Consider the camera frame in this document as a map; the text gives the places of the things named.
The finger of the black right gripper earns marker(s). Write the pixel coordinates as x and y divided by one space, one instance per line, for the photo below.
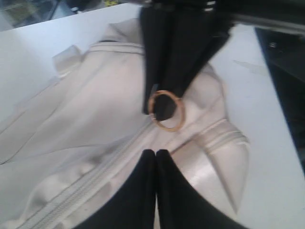
196 39
157 34

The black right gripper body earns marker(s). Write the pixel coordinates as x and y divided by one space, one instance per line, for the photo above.
180 12

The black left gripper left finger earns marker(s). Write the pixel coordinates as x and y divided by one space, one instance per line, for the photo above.
133 205

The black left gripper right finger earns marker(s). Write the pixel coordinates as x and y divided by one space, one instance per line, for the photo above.
179 205

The cream fabric duffel bag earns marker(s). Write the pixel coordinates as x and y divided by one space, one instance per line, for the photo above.
70 148

